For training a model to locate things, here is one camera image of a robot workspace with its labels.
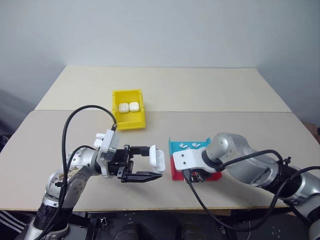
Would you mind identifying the red plastic bin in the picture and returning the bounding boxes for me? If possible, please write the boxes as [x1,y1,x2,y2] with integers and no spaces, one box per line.
[167,136,223,182]

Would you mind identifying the yellow plastic bin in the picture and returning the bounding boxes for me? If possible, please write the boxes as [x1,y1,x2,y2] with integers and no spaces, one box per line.
[111,88,147,132]

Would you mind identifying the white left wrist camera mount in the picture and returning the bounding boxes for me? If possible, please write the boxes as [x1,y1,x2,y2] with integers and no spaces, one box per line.
[93,128,121,180]

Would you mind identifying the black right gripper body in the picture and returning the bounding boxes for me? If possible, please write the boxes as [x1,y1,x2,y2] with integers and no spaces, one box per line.
[181,168,209,185]

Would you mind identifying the black white striped fabric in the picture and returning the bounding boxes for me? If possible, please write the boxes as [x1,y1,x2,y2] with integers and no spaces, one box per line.
[0,210,28,234]

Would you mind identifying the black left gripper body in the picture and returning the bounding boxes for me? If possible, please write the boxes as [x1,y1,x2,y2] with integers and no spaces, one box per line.
[108,144,136,183]

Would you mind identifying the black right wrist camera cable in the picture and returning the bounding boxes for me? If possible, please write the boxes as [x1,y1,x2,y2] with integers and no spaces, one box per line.
[183,166,320,230]

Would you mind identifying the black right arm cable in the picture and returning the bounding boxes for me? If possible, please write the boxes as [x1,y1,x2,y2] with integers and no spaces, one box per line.
[215,149,292,173]

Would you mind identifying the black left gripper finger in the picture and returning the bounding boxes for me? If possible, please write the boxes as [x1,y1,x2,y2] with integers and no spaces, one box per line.
[120,170,164,184]
[129,145,152,158]

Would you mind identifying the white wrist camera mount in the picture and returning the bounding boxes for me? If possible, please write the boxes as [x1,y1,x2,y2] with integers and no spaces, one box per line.
[172,146,209,174]
[93,128,121,180]

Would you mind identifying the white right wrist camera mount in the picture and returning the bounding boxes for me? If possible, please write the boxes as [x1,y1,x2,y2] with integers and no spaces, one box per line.
[172,146,209,174]

